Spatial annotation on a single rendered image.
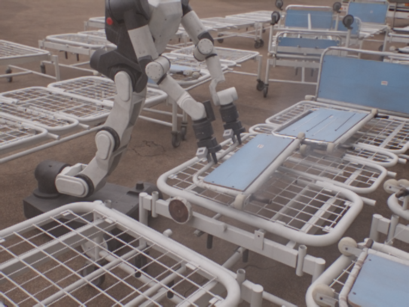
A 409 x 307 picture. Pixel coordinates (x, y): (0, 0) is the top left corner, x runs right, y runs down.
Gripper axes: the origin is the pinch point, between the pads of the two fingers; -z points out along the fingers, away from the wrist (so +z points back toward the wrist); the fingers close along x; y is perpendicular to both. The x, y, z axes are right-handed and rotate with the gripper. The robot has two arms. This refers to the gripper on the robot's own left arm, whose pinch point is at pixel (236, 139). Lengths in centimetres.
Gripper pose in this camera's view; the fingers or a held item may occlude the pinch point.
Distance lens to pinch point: 239.2
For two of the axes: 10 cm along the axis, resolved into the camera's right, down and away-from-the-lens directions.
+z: -2.8, -9.4, -2.0
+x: -8.5, 1.5, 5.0
